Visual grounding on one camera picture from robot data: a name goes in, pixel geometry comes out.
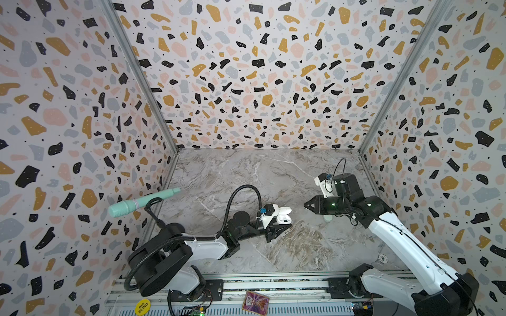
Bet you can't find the white earbud charging case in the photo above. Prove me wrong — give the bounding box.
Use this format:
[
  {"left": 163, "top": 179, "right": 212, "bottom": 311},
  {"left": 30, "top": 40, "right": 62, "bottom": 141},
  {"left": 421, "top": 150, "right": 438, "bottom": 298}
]
[{"left": 276, "top": 207, "right": 292, "bottom": 225}]

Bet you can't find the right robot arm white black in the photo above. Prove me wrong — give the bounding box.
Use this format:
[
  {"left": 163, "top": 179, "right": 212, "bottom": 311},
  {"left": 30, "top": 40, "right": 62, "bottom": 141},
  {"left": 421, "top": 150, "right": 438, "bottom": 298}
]
[{"left": 304, "top": 173, "right": 479, "bottom": 315}]

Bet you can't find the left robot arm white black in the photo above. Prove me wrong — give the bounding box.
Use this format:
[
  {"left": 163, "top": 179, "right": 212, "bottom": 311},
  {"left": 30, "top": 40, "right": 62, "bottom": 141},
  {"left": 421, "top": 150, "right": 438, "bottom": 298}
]
[{"left": 125, "top": 204, "right": 292, "bottom": 300}]

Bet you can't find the colourful card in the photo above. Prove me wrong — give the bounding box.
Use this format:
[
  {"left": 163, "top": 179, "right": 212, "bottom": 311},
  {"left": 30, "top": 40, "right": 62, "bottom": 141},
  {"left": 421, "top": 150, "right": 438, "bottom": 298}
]
[{"left": 242, "top": 290, "right": 270, "bottom": 316}]

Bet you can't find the white poker chip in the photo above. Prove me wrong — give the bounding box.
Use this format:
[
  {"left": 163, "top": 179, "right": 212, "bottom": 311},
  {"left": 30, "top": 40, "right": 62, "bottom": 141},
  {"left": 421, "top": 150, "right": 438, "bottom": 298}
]
[{"left": 378, "top": 254, "right": 388, "bottom": 264}]

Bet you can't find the black microphone stand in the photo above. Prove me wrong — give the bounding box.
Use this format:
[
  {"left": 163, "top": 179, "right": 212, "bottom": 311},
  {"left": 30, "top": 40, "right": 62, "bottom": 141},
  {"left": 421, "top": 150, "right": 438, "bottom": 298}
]
[{"left": 144, "top": 197, "right": 186, "bottom": 237}]

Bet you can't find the yellow round sticker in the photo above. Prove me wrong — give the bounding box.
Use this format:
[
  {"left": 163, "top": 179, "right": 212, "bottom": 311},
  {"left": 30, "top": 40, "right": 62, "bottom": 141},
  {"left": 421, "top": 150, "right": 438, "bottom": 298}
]
[{"left": 134, "top": 299, "right": 151, "bottom": 316}]

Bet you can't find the mint green microphone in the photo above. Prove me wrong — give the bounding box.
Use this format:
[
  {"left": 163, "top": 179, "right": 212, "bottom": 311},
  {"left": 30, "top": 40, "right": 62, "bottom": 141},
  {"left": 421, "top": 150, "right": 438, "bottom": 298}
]
[{"left": 108, "top": 188, "right": 181, "bottom": 218}]

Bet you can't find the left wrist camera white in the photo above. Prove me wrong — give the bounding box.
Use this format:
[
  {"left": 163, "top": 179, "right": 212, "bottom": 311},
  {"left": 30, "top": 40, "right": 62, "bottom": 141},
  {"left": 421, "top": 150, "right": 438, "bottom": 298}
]
[{"left": 256, "top": 204, "right": 279, "bottom": 229}]

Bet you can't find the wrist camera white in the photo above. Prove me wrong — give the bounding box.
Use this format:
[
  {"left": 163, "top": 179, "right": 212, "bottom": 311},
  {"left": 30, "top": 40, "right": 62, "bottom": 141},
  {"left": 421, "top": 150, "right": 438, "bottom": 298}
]
[
  {"left": 314, "top": 173, "right": 335, "bottom": 198},
  {"left": 256, "top": 204, "right": 279, "bottom": 229}
]

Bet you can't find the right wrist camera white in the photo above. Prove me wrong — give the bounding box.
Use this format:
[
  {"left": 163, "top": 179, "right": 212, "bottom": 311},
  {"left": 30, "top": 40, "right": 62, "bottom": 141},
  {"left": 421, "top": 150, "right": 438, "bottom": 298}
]
[{"left": 314, "top": 173, "right": 335, "bottom": 198}]

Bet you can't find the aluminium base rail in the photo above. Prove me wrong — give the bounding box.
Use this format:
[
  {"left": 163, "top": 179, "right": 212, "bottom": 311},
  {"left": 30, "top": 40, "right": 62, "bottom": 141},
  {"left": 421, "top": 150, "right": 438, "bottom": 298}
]
[{"left": 104, "top": 271, "right": 421, "bottom": 315}]

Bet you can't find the black corrugated cable conduit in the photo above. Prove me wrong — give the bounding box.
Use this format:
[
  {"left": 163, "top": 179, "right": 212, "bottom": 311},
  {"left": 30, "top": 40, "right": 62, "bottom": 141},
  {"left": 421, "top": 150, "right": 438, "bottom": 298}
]
[{"left": 123, "top": 184, "right": 264, "bottom": 292}]

